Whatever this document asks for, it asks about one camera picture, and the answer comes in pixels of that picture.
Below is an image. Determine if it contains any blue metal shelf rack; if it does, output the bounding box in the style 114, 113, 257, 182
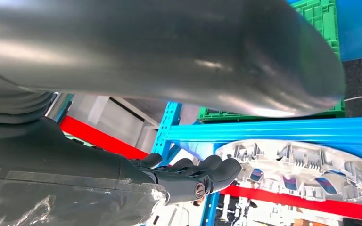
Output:
151, 0, 362, 226

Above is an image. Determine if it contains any red barrier belt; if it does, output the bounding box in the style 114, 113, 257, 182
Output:
59, 115, 150, 160
221, 184, 362, 224

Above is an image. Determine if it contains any chrome stanchion post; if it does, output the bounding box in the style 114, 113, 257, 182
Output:
45, 92, 74, 124

